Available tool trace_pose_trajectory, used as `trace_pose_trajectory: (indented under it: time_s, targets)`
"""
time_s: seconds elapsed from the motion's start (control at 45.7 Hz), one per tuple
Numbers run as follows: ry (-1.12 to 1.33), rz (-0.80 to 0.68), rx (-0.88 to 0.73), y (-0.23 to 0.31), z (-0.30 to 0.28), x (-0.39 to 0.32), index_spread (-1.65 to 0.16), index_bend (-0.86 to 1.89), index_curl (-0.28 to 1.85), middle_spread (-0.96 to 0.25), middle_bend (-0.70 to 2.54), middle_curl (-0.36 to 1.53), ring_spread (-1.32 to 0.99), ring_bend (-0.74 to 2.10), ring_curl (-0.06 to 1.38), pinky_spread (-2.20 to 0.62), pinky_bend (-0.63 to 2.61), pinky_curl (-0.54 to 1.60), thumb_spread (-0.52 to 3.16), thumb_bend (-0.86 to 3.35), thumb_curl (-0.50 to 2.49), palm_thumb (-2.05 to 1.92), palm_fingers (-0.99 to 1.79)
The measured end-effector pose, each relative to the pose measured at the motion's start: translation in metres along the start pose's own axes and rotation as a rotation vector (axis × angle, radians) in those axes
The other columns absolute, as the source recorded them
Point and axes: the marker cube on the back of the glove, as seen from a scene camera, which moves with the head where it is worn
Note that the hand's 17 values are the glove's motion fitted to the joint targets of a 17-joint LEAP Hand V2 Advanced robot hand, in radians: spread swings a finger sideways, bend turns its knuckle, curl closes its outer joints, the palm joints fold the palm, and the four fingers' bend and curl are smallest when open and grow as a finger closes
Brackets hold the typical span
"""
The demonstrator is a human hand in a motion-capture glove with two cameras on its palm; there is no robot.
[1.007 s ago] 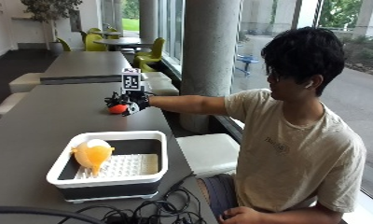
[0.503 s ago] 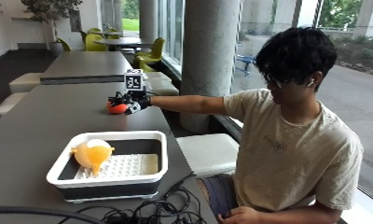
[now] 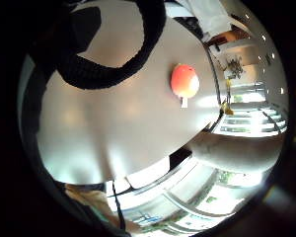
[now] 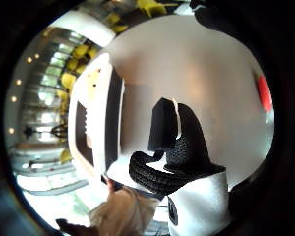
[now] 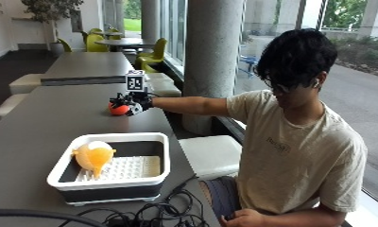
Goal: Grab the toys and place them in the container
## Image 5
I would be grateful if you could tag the grey concrete pillar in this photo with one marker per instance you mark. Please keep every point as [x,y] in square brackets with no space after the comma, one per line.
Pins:
[211,63]
[150,19]

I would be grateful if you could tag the the person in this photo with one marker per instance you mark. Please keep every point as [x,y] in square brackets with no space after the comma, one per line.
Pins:
[297,151]

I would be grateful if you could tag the potted tree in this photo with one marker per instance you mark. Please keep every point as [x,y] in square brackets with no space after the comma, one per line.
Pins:
[50,12]

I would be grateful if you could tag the blue outdoor chair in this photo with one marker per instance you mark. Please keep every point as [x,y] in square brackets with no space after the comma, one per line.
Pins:
[247,63]

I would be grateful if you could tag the white earbud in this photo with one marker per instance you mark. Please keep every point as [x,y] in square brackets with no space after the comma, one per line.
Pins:
[315,84]

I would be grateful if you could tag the white square stool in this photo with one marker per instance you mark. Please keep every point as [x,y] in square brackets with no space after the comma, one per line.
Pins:
[163,85]
[211,156]
[25,83]
[10,105]

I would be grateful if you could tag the round grey table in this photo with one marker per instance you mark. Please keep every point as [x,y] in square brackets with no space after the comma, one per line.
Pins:
[106,33]
[121,42]

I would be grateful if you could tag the white studded drying insert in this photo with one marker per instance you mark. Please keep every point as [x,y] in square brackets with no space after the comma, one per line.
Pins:
[129,168]

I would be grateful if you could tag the green chair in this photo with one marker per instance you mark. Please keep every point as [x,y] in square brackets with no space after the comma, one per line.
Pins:
[94,44]
[65,45]
[154,53]

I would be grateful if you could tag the orange funnel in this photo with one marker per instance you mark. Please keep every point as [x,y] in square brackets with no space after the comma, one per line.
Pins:
[94,156]

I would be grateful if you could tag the orange ball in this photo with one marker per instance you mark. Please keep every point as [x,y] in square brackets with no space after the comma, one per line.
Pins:
[117,109]

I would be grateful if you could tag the white and black dish basin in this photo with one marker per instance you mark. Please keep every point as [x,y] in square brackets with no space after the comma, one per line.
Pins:
[113,188]

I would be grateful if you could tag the white cube with black markers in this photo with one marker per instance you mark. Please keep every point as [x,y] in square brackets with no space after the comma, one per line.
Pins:
[134,82]

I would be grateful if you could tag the long grey table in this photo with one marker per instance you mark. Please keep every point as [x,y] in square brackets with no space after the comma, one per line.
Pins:
[88,66]

